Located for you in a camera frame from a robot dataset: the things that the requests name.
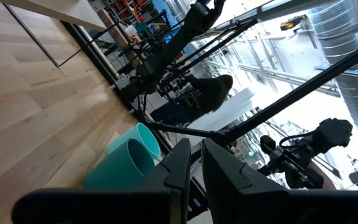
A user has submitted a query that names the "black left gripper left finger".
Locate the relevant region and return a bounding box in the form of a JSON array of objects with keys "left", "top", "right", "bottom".
[{"left": 11, "top": 138, "right": 192, "bottom": 224}]

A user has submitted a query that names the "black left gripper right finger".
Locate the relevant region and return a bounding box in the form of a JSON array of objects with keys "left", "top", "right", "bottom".
[{"left": 201, "top": 138, "right": 358, "bottom": 224}]

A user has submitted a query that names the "dark green cup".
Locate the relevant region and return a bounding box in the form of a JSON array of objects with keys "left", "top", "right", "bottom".
[{"left": 82, "top": 139, "right": 156, "bottom": 190}]

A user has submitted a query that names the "light teal mug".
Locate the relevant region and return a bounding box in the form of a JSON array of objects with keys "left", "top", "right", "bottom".
[{"left": 106, "top": 123, "right": 162, "bottom": 162}]

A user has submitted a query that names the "wooden shelf with black legs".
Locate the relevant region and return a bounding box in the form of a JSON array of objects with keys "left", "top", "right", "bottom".
[{"left": 0, "top": 0, "right": 108, "bottom": 68}]

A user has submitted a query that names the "person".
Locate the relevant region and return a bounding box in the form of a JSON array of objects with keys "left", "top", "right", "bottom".
[{"left": 150, "top": 73, "right": 234, "bottom": 126}]

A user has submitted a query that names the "yellow ceiling device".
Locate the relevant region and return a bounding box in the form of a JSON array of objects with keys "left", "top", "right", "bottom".
[{"left": 280, "top": 14, "right": 305, "bottom": 32}]

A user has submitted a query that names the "black aluminium rig frame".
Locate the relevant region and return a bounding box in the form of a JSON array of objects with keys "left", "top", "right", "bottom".
[{"left": 62, "top": 17, "right": 358, "bottom": 224}]

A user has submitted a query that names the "silver ventilation duct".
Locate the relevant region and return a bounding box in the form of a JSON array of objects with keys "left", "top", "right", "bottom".
[{"left": 309, "top": 0, "right": 358, "bottom": 178}]

